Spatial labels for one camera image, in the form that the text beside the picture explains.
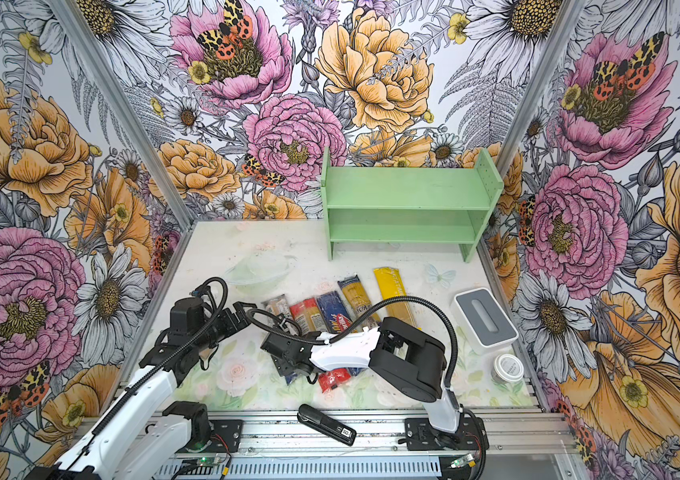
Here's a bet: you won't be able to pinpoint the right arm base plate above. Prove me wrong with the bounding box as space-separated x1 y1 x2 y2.
399 416 490 452

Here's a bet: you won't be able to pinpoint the clear spaghetti bag dark ends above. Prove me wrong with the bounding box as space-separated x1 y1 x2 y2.
262 294 302 386

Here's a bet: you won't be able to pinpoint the aluminium frame rail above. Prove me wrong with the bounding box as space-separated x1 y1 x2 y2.
75 407 587 480

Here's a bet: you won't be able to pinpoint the green wooden shelf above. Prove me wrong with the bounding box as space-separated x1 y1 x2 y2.
320 148 504 262

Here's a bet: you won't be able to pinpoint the blue and clear spaghetti bag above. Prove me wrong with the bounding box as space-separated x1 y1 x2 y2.
338 275 380 333

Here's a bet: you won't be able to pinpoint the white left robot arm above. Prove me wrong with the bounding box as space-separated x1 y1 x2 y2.
26 297 249 479

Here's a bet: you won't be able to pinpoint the blue Barilla spaghetti bag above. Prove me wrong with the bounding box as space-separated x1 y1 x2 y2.
314 291 351 334

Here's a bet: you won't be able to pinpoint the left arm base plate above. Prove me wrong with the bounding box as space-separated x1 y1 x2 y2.
184 419 244 454

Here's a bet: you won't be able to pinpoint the yellow pasta bag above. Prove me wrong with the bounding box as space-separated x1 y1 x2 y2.
373 267 418 328

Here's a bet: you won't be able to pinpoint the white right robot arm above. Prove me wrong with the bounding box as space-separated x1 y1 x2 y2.
261 317 461 434

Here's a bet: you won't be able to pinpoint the white grey tissue box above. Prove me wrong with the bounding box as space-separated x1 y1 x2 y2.
451 287 519 355

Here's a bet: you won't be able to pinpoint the red spaghetti bag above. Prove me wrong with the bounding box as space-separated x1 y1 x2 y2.
290 298 352 393

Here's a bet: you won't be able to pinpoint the small white lidded jar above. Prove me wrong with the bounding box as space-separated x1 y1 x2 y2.
491 353 525 384

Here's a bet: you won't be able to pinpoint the black handheld device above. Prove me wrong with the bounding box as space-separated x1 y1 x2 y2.
297 404 357 446

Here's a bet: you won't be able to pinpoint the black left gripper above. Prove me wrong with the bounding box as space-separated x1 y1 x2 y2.
193 302 257 351

